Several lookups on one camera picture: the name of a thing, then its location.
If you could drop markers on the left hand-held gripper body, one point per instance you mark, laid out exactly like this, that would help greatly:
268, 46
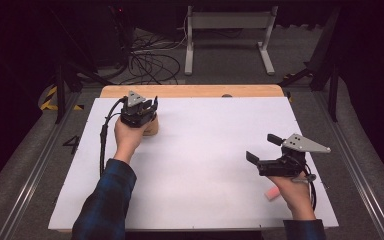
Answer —
133, 115

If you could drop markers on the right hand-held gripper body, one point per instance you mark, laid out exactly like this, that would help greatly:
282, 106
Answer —
290, 163

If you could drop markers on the wooden cup with small figure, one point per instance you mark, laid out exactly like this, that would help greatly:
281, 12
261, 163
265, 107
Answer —
151, 128

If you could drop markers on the person's left hand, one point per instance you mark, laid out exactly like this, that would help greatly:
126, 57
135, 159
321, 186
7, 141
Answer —
126, 140

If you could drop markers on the person's right hand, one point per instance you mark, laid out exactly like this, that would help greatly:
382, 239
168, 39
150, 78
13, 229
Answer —
295, 196

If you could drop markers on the wooden table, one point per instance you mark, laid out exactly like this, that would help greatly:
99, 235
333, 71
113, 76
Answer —
196, 90

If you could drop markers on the white table board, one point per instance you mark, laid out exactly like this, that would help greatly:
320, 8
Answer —
193, 166

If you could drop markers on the black metal stand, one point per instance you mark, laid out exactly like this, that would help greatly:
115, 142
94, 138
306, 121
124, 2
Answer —
60, 93
332, 93

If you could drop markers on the black equipment box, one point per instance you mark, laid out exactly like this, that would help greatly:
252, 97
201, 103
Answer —
110, 36

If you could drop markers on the yellow and black floor tape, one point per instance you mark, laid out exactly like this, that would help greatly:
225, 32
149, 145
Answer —
48, 103

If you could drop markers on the grey metal stand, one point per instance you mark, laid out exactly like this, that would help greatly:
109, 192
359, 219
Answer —
230, 20

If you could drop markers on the aluminium floor rail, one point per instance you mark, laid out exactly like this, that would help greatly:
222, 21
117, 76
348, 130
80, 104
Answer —
30, 176
363, 186

